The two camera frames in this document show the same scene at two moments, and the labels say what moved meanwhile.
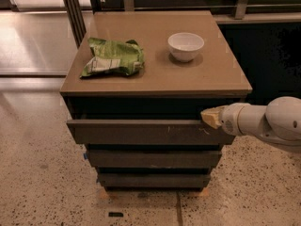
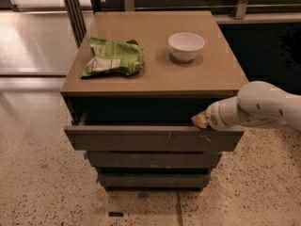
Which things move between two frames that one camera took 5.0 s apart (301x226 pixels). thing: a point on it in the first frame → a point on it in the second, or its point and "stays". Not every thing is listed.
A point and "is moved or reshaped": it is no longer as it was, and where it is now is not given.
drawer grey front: x=147 y=133 is moved or reshaped
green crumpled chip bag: x=118 y=56 stays
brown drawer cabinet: x=134 y=86 stays
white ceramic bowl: x=185 y=46 stays
